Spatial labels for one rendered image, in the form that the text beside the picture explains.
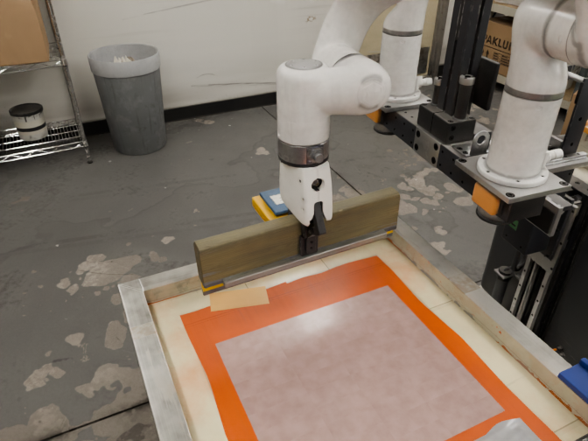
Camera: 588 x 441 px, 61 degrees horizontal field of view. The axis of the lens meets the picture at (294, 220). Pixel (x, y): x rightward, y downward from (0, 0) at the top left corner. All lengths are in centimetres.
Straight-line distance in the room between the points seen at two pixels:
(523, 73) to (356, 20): 30
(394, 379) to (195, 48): 352
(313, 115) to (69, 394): 168
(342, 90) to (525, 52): 35
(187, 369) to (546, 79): 73
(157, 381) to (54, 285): 190
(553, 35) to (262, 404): 69
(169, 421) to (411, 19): 97
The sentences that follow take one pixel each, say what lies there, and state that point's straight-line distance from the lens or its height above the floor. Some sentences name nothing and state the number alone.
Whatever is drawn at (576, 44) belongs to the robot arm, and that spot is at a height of 140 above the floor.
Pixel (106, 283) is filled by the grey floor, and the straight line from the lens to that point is 257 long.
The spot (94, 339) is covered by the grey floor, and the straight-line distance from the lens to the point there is 231.
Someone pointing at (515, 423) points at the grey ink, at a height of 96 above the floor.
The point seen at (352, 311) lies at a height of 96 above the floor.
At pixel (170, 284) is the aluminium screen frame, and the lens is 94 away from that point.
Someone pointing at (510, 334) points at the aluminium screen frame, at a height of 99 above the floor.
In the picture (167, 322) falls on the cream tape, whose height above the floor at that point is 95.
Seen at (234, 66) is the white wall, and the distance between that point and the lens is 421.
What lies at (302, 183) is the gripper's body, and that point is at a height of 123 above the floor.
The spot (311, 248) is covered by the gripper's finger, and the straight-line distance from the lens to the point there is 81.
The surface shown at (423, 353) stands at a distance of 87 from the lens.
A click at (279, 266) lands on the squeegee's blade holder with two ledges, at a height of 108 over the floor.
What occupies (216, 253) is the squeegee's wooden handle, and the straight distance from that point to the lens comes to 76.
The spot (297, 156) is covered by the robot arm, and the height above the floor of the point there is 127.
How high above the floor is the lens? 159
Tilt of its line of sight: 34 degrees down
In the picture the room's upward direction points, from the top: straight up
